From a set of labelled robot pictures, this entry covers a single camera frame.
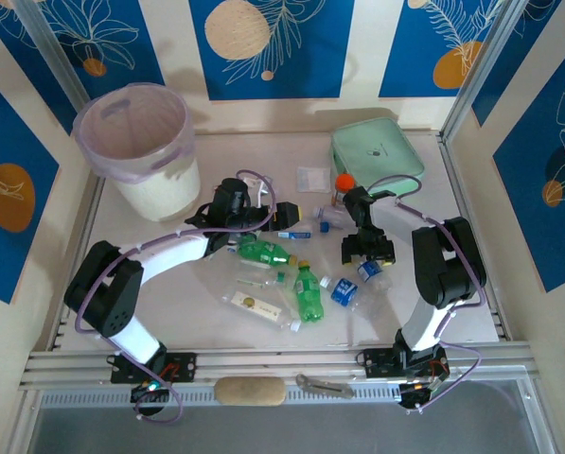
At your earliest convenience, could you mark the clear unlabelled bottle white cap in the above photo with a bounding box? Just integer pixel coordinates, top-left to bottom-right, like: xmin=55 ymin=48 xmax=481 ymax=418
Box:
xmin=311 ymin=205 xmax=354 ymax=226

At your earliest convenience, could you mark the blue label bottle white cap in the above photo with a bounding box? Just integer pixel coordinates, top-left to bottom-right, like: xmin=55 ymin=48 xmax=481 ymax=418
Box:
xmin=319 ymin=275 xmax=382 ymax=313

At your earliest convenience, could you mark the green plastic bottle yellow cap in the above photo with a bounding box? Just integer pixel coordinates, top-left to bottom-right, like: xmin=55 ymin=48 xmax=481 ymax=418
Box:
xmin=293 ymin=259 xmax=327 ymax=327
xmin=237 ymin=236 xmax=300 ymax=267

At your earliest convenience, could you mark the white ribbed waste bin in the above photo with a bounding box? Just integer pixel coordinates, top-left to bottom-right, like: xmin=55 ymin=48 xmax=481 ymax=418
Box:
xmin=73 ymin=83 xmax=203 ymax=222

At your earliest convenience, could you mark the purple plastic bin liner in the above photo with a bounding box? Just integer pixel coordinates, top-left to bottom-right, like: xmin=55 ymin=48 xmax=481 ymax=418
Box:
xmin=72 ymin=82 xmax=196 ymax=185

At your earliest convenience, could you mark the clear flat bottle blue cap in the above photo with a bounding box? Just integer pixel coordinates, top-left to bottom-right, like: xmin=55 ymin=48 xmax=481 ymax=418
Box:
xmin=262 ymin=221 xmax=333 ymax=242

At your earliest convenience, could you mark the clear face mask packet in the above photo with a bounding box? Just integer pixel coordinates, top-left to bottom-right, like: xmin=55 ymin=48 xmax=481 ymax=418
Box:
xmin=295 ymin=166 xmax=333 ymax=194

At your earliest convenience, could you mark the orange lid jar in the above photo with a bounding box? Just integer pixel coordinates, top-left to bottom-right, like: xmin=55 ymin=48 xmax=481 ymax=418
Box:
xmin=331 ymin=173 xmax=357 ymax=207

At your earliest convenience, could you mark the green plastic container lid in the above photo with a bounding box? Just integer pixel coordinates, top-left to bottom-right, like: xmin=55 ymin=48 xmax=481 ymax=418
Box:
xmin=328 ymin=116 xmax=427 ymax=195

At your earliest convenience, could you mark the clear bottle green cap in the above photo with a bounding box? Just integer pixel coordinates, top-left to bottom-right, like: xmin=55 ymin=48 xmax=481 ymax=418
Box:
xmin=234 ymin=269 xmax=288 ymax=292

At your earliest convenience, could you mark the clear bottle white logo label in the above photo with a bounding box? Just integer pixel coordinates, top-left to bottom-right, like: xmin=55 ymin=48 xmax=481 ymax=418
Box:
xmin=221 ymin=288 xmax=302 ymax=333

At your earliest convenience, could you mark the beige oblong pad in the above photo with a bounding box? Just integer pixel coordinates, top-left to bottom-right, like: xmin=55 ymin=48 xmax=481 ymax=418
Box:
xmin=214 ymin=376 xmax=287 ymax=408

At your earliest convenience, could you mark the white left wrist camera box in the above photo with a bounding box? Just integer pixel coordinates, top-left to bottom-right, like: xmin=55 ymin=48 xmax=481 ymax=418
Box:
xmin=243 ymin=175 xmax=270 ymax=205

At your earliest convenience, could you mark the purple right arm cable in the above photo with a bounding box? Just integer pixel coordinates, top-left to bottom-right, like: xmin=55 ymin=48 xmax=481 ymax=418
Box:
xmin=369 ymin=174 xmax=489 ymax=412

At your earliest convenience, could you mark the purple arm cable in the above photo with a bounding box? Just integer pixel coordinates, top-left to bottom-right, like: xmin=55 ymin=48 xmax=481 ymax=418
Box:
xmin=369 ymin=174 xmax=489 ymax=412
xmin=75 ymin=169 xmax=278 ymax=425

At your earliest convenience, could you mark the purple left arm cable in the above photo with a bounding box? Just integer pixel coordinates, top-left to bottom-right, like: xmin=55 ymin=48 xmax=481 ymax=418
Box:
xmin=75 ymin=169 xmax=278 ymax=425

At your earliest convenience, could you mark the aluminium table side rail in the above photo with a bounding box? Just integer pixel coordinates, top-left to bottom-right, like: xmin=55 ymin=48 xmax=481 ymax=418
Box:
xmin=44 ymin=177 xmax=106 ymax=351
xmin=437 ymin=134 xmax=513 ymax=341

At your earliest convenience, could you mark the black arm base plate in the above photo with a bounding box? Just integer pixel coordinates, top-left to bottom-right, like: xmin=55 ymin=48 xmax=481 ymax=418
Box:
xmin=105 ymin=352 xmax=198 ymax=404
xmin=356 ymin=347 xmax=452 ymax=410

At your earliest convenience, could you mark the flat metal bracket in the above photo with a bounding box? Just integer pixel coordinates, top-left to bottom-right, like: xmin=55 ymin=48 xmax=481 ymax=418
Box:
xmin=294 ymin=373 xmax=355 ymax=399

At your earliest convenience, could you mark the aluminium frame rail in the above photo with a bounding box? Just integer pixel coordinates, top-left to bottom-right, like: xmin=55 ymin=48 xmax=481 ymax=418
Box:
xmin=19 ymin=342 xmax=541 ymax=393

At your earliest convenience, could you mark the blue floral wall poster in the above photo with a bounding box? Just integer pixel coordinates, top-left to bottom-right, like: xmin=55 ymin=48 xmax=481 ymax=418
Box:
xmin=470 ymin=0 xmax=565 ymax=128
xmin=379 ymin=0 xmax=562 ymax=99
xmin=189 ymin=0 xmax=357 ymax=101
xmin=492 ymin=44 xmax=565 ymax=293
xmin=0 ymin=68 xmax=61 ymax=305
xmin=28 ymin=0 xmax=166 ymax=89
xmin=0 ymin=0 xmax=79 ymax=136

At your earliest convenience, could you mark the aluminium frame post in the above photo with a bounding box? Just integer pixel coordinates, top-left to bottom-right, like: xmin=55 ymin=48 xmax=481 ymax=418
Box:
xmin=12 ymin=0 xmax=95 ymax=105
xmin=440 ymin=0 xmax=562 ymax=143

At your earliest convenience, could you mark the grey slotted cable duct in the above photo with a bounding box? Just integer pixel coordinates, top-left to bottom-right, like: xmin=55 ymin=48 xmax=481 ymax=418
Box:
xmin=38 ymin=381 xmax=534 ymax=409

